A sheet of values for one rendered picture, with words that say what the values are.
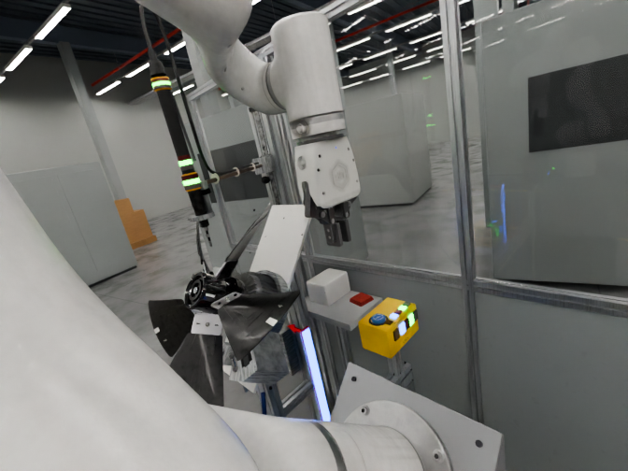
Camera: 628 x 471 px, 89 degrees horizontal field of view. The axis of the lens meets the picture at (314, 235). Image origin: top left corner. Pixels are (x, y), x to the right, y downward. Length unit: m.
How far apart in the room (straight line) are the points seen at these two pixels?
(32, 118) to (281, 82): 13.48
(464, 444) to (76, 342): 0.45
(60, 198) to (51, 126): 7.55
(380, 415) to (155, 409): 0.41
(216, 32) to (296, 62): 0.12
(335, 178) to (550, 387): 1.15
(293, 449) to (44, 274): 0.25
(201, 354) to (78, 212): 5.75
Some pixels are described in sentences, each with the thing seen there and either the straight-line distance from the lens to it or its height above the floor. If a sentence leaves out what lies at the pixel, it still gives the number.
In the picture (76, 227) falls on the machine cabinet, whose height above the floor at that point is 1.05.
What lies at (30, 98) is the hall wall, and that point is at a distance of 14.06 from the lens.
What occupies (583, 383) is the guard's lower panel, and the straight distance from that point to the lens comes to 1.40.
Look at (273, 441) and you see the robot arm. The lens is 0.35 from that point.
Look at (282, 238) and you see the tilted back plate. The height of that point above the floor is 1.25.
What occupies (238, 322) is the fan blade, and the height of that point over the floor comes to 1.18.
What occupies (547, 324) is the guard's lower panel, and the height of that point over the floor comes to 0.88.
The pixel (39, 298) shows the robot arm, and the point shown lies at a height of 1.53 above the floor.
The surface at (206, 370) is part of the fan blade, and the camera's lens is 1.06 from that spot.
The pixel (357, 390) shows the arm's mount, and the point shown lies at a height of 1.17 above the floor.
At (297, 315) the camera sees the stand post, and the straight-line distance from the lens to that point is 1.35.
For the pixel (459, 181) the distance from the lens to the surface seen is 1.18.
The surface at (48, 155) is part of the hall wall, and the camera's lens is 13.73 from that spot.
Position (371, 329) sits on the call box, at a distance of 0.93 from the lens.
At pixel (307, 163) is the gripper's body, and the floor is 1.55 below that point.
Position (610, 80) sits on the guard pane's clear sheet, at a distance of 1.09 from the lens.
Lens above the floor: 1.58
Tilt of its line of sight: 16 degrees down
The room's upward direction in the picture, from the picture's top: 12 degrees counter-clockwise
